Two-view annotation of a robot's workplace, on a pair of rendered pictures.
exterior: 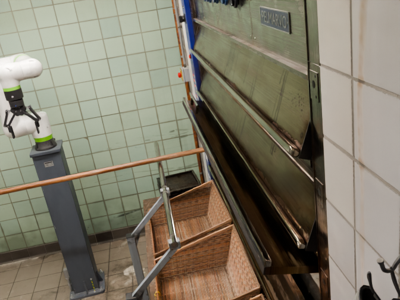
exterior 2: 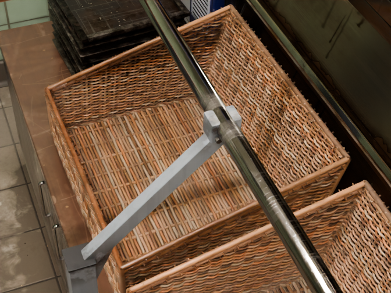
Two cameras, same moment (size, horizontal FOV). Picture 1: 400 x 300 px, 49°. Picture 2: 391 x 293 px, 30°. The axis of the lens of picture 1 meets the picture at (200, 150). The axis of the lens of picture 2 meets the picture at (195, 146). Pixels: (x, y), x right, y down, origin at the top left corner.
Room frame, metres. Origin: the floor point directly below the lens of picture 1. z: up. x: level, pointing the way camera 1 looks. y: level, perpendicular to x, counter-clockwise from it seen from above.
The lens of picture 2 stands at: (1.32, 0.47, 1.85)
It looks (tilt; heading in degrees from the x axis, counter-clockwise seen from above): 45 degrees down; 342
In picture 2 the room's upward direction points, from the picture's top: 3 degrees clockwise
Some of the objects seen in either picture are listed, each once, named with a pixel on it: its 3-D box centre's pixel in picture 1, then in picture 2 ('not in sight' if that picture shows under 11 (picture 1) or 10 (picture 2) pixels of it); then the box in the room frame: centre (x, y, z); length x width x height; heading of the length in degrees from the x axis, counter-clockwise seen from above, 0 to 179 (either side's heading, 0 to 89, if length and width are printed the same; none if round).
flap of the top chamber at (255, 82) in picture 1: (228, 59); not in sight; (1.84, -0.18, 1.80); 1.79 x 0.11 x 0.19; 6
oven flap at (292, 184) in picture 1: (235, 118); not in sight; (1.84, -0.18, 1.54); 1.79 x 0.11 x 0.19; 6
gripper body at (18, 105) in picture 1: (17, 107); not in sight; (2.40, 0.96, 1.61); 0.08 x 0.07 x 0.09; 100
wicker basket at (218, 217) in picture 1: (187, 224); (182, 144); (2.39, 0.15, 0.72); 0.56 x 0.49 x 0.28; 7
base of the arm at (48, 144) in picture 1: (46, 140); not in sight; (2.95, 1.06, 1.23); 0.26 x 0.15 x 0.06; 10
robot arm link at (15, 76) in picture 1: (9, 75); not in sight; (2.40, 0.95, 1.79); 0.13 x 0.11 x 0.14; 115
